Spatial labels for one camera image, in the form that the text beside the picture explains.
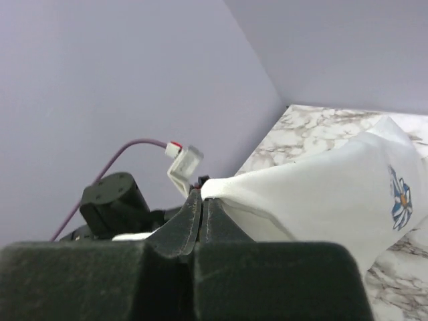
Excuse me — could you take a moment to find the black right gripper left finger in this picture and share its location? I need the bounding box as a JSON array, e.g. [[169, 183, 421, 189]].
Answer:
[[1, 191, 203, 320]]

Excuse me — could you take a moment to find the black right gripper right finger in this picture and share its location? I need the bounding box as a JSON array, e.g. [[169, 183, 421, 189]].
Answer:
[[193, 199, 373, 320]]

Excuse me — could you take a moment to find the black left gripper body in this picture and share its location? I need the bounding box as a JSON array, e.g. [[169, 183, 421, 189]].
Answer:
[[61, 172, 181, 241]]

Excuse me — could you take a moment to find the white t-shirt with flower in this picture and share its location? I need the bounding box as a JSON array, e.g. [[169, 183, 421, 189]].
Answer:
[[201, 117, 427, 272]]

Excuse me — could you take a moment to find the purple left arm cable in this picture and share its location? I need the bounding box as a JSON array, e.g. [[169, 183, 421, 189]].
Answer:
[[49, 138, 168, 242]]

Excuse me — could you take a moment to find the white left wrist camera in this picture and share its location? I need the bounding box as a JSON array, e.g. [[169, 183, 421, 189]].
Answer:
[[165, 142, 204, 198]]

